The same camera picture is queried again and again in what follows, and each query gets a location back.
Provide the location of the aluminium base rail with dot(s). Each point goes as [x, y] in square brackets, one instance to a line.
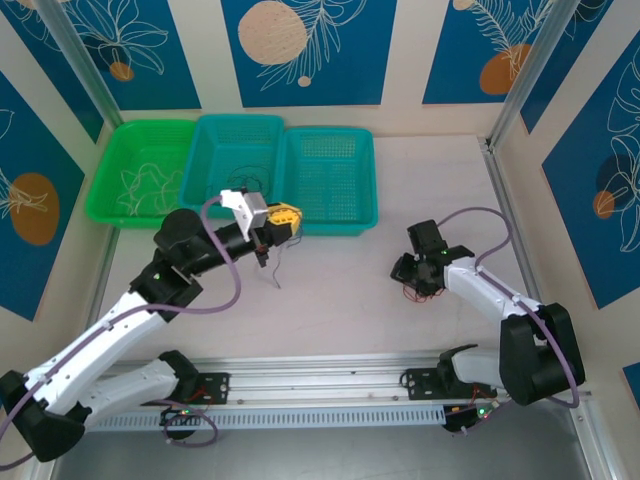
[310, 380]

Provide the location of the deep teal plastic basket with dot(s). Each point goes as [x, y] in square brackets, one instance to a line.
[220, 145]

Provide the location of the light teal plastic basket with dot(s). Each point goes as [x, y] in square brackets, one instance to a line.
[340, 170]

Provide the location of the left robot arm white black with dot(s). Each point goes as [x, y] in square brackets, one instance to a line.
[100, 340]

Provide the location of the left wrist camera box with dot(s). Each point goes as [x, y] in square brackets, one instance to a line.
[252, 207]

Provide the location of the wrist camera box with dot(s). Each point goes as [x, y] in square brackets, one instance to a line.
[252, 207]
[425, 235]

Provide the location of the aluminium corner post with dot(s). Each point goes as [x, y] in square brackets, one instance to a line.
[75, 55]
[530, 70]

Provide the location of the aluminium frame bar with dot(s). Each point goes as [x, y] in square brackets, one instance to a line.
[595, 445]
[42, 470]

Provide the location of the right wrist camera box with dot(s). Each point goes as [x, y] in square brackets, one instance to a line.
[425, 235]

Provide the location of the green plastic basket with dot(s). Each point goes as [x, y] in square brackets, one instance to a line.
[145, 145]

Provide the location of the aluminium side rail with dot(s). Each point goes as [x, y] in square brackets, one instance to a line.
[102, 280]
[510, 210]

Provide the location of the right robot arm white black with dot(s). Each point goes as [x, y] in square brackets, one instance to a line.
[475, 290]

